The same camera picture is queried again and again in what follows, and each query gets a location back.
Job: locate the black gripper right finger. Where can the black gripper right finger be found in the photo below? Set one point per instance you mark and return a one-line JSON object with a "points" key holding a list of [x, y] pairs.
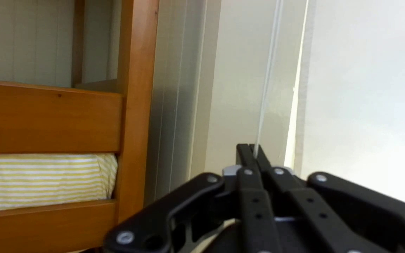
{"points": [[334, 211]]}

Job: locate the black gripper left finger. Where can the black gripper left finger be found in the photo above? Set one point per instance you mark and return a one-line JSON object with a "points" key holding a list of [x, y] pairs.
{"points": [[254, 211]]}

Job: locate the cream fabric roman shade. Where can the cream fabric roman shade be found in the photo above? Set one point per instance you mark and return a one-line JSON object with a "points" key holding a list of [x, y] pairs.
{"points": [[376, 93]]}

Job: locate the striped cream mattress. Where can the striped cream mattress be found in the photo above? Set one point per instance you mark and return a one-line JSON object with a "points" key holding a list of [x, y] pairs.
{"points": [[43, 183]]}

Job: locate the white window frame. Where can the white window frame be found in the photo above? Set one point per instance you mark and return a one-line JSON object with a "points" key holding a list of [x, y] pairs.
{"points": [[175, 93]]}

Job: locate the wooden bunk bed frame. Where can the wooden bunk bed frame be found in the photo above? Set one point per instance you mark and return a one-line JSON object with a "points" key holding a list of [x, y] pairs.
{"points": [[137, 93]]}

